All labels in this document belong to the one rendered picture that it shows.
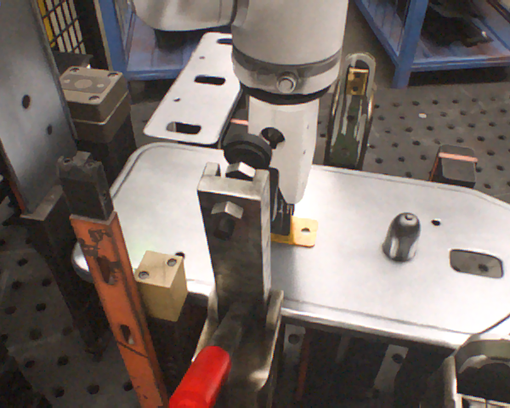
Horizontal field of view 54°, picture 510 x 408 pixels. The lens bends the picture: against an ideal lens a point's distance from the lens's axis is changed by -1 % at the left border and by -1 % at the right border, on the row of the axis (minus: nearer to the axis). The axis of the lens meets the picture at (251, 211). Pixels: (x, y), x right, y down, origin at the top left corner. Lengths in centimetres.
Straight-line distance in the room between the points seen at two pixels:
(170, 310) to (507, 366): 26
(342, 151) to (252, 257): 34
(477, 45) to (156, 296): 259
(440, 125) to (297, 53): 92
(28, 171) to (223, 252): 31
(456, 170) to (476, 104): 71
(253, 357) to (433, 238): 25
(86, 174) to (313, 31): 18
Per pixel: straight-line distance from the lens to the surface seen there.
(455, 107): 134
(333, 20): 37
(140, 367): 51
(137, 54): 264
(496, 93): 143
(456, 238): 57
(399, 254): 52
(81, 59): 80
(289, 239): 53
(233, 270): 34
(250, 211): 27
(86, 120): 66
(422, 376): 66
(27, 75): 57
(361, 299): 49
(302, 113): 39
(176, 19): 33
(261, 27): 36
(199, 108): 71
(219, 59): 82
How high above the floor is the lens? 140
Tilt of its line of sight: 46 degrees down
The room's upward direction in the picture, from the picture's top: straight up
